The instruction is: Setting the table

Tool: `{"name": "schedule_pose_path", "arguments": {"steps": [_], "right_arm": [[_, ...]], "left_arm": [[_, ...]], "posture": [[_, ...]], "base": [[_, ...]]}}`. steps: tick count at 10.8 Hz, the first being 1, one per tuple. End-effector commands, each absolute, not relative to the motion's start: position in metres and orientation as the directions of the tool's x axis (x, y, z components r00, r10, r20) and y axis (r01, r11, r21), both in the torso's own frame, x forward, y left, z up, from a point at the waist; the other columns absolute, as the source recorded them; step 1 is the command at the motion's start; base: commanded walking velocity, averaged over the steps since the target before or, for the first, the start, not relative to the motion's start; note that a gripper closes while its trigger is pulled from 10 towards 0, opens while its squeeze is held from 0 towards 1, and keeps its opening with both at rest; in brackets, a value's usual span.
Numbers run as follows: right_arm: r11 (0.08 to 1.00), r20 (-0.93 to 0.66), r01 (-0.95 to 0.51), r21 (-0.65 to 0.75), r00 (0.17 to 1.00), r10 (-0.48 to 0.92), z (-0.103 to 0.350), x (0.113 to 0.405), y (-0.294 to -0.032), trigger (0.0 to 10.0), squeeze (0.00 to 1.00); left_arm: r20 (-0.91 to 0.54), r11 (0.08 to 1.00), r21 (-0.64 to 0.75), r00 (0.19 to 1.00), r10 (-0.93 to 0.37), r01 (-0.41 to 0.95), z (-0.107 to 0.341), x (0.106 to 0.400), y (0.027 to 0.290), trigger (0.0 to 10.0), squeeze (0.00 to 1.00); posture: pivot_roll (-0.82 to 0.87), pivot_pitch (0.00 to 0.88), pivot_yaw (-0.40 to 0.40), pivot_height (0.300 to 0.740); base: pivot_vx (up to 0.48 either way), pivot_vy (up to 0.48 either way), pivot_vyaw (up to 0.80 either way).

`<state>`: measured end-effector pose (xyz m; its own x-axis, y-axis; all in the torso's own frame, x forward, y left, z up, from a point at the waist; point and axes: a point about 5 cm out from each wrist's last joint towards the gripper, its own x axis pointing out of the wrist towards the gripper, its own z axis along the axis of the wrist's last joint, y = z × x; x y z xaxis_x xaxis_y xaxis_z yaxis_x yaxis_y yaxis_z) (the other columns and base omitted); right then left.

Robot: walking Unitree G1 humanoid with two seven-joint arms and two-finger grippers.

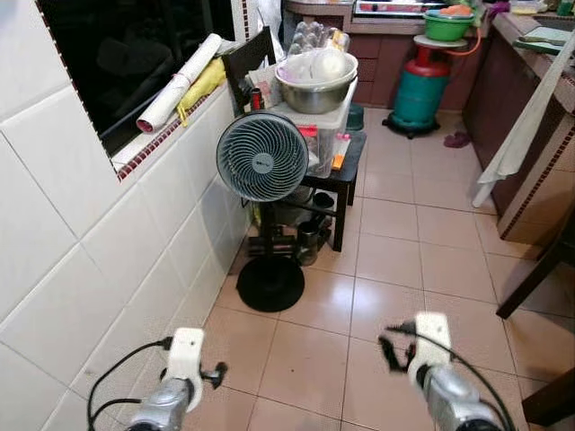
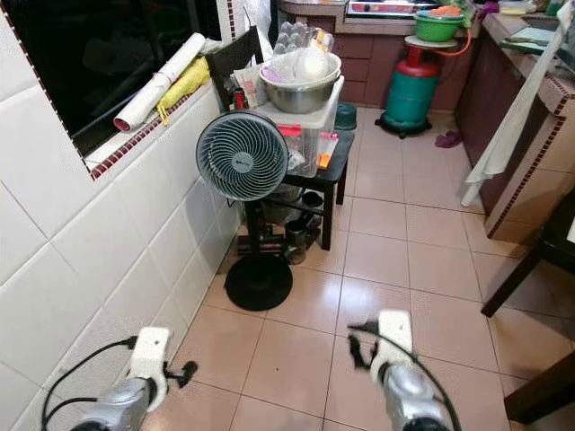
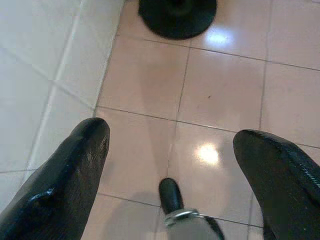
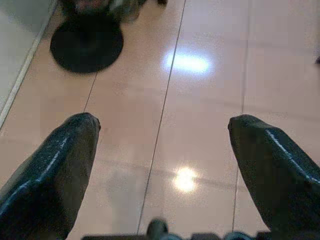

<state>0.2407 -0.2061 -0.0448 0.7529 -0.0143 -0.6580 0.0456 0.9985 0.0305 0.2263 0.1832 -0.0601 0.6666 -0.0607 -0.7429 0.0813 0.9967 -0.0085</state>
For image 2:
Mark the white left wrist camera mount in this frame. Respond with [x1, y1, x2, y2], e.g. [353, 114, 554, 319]
[128, 327, 172, 412]

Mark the dark window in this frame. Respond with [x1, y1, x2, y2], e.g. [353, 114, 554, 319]
[4, 0, 226, 158]

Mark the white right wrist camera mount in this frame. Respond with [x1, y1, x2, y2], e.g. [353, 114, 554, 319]
[370, 310, 414, 378]

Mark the dark wooden table leg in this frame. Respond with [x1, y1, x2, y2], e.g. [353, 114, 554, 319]
[481, 193, 575, 318]

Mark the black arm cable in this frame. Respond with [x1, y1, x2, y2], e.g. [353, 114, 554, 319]
[41, 337, 137, 431]
[350, 323, 464, 431]

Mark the brown tiled kitchen counter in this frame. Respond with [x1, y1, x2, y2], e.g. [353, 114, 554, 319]
[454, 13, 575, 242]

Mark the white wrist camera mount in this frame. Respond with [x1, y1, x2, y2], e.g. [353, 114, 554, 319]
[370, 310, 414, 378]
[128, 327, 172, 412]

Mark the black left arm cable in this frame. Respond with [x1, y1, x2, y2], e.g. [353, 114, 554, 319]
[41, 337, 137, 431]

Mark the hanging white cloth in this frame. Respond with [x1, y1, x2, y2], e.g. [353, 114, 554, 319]
[461, 22, 575, 207]

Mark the rolled white paper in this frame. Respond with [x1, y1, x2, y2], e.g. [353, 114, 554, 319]
[113, 34, 208, 134]

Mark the green plastic basin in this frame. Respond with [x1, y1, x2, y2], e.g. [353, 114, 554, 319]
[413, 9, 466, 44]

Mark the green gas cylinder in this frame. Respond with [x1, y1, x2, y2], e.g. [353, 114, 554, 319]
[377, 36, 444, 138]

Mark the dark wooden furniture corner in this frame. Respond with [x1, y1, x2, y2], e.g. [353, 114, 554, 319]
[503, 350, 575, 425]

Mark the yellow cloth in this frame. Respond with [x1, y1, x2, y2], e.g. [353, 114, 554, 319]
[155, 58, 212, 125]

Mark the purple slipper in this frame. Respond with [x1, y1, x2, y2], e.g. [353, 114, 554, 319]
[434, 131, 464, 149]

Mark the clear egg tray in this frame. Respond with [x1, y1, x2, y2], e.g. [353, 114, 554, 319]
[274, 20, 333, 55]

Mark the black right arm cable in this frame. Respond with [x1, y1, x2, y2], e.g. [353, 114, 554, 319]
[350, 323, 464, 431]

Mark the grey standing fan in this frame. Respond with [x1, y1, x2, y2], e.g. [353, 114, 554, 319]
[196, 110, 290, 312]

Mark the clear plastic storage box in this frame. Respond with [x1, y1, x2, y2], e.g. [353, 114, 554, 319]
[252, 85, 342, 176]

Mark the large metal bowl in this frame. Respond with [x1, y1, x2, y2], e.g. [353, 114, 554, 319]
[259, 52, 342, 115]

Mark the white plastic bag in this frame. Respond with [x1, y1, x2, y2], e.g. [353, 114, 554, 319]
[270, 47, 338, 84]

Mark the black wooden chair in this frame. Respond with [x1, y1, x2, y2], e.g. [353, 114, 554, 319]
[205, 27, 354, 252]

